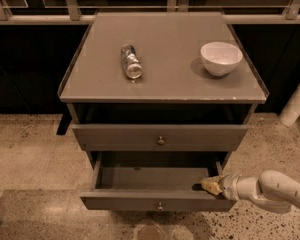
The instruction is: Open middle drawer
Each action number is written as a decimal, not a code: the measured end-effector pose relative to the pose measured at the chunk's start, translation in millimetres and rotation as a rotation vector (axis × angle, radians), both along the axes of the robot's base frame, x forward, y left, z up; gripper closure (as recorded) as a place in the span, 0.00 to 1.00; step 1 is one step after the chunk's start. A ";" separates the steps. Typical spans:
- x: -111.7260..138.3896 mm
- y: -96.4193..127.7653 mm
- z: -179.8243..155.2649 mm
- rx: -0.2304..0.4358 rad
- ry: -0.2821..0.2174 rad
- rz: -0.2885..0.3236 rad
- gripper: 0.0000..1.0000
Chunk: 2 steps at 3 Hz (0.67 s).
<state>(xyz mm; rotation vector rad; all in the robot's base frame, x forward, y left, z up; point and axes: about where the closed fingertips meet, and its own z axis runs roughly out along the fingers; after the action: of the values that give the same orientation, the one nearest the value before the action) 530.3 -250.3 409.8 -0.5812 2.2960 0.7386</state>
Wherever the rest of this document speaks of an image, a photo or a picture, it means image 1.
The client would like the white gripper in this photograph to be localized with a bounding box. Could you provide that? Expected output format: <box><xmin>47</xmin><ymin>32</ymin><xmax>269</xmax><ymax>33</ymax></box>
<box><xmin>200</xmin><ymin>174</ymin><xmax>242</xmax><ymax>201</ymax></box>

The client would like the grey drawer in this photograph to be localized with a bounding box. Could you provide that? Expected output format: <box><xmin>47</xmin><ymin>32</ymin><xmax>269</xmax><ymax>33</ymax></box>
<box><xmin>73</xmin><ymin>124</ymin><xmax>248</xmax><ymax>152</ymax></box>
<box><xmin>80</xmin><ymin>160</ymin><xmax>234</xmax><ymax>212</ymax></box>

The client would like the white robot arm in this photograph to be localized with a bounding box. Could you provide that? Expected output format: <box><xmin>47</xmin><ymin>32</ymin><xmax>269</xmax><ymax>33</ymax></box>
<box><xmin>200</xmin><ymin>170</ymin><xmax>300</xmax><ymax>214</ymax></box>

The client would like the grey drawer cabinet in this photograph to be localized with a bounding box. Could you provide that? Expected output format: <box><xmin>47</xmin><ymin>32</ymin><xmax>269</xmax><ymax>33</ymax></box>
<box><xmin>59</xmin><ymin>12</ymin><xmax>268</xmax><ymax>165</ymax></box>

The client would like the grey top drawer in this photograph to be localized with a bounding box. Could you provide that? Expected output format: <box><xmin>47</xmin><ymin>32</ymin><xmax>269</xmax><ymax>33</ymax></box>
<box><xmin>73</xmin><ymin>124</ymin><xmax>248</xmax><ymax>152</ymax></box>

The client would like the white ceramic bowl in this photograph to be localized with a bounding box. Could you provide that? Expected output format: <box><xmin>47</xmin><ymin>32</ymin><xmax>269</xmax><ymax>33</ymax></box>
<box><xmin>200</xmin><ymin>42</ymin><xmax>243</xmax><ymax>76</ymax></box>

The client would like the metal window railing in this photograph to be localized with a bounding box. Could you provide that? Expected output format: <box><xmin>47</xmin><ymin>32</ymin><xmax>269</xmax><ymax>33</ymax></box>
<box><xmin>0</xmin><ymin>0</ymin><xmax>300</xmax><ymax>26</ymax></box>

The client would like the white cylindrical post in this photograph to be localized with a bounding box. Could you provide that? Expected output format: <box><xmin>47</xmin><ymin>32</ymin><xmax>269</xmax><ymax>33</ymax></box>
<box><xmin>279</xmin><ymin>83</ymin><xmax>300</xmax><ymax>126</ymax></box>

